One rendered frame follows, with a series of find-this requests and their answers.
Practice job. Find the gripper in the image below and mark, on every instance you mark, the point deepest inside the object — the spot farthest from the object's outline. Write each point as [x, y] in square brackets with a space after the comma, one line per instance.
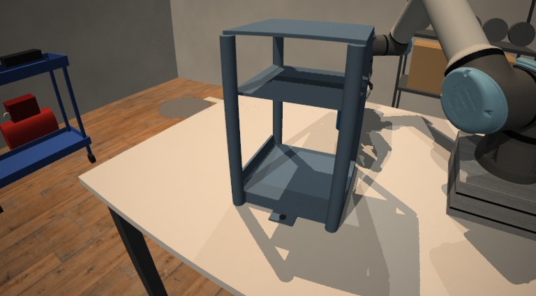
[369, 88]

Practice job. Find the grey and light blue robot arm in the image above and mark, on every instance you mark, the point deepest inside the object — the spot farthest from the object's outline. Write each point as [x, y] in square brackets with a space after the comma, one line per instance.
[481, 93]

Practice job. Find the dark blue shelving unit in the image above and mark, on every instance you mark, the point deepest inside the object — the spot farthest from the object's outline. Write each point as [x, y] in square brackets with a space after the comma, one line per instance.
[294, 181]

